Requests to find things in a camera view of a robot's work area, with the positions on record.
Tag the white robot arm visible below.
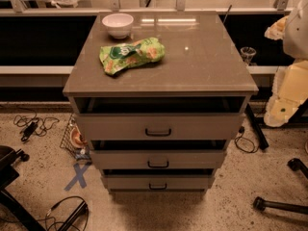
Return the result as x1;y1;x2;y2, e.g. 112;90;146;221
264;0;308;127

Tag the clear glass cup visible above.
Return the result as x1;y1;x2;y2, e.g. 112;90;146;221
240;46;256;65

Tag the black chair leg with caster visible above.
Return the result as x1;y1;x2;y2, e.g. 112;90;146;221
252;158;308;216

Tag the grey top drawer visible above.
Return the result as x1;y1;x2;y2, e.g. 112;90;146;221
74;96;247;141

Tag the black cable on floor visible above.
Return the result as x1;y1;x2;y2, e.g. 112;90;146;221
234;126;260;154

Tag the black table leg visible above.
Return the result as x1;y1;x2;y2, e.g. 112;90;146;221
245;104;269;150

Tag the grey drawer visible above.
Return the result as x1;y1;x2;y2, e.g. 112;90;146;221
101;168;214;191
90;141;225;169
74;96;247;141

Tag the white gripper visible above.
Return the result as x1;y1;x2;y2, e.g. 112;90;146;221
264;16;308;127

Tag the grey drawer cabinet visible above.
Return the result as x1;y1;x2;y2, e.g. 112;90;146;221
63;11;260;195

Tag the wire basket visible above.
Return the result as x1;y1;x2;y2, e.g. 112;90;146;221
60;115;91;163

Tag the grey bottom drawer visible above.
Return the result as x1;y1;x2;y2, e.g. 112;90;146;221
101;168;214;191

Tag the white bowl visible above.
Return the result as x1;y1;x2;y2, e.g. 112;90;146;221
102;13;134;39

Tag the blue tape cross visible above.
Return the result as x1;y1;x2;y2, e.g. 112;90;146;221
64;162;91;192

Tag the black power adapter with cable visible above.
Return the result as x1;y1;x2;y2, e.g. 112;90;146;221
13;108;60;142

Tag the black stand with cable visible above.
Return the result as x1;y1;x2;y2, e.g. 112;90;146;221
44;195;90;231

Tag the black office chair base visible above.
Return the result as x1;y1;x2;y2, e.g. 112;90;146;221
0;145;46;231

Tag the green chip bag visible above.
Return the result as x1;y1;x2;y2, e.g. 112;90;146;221
99;38;165;76

